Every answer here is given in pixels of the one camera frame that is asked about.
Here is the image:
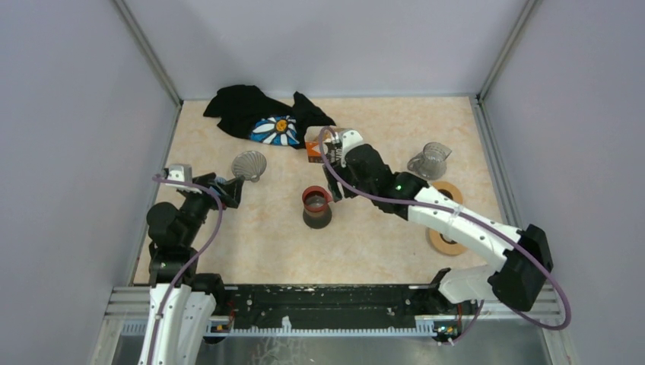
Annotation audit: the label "smoky glass pitcher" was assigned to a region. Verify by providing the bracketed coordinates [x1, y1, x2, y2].
[407, 141, 453, 180]

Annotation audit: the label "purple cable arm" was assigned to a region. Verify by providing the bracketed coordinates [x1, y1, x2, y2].
[318, 125, 573, 332]
[146, 173, 224, 365]

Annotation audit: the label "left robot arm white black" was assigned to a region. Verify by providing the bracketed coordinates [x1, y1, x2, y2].
[138, 169, 244, 364]

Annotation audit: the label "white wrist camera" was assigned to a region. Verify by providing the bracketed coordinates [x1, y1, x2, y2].
[164, 163, 192, 189]
[331, 129, 364, 167]

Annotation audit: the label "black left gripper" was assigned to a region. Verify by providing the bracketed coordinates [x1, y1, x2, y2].
[180, 173, 244, 246]

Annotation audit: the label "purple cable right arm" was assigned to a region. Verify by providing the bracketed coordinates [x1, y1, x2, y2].
[318, 125, 573, 332]

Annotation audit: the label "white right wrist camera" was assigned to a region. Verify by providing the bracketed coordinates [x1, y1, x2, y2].
[331, 129, 364, 167]

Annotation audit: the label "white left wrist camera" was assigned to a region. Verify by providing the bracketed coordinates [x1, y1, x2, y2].
[164, 163, 192, 189]

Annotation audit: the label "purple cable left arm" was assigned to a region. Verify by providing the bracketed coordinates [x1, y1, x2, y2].
[146, 173, 224, 365]

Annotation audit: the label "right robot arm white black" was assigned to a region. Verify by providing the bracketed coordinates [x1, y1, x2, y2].
[323, 144, 553, 313]

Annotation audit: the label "ribbed glass dripper cone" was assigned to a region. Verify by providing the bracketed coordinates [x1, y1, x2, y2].
[231, 151, 268, 183]

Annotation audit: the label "black cloth with flower print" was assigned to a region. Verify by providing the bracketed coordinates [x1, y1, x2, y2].
[202, 84, 335, 149]

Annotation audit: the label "orange coffee filter box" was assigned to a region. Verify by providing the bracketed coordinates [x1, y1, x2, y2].
[305, 139, 337, 163]

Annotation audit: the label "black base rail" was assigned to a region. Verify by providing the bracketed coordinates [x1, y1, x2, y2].
[214, 284, 458, 330]

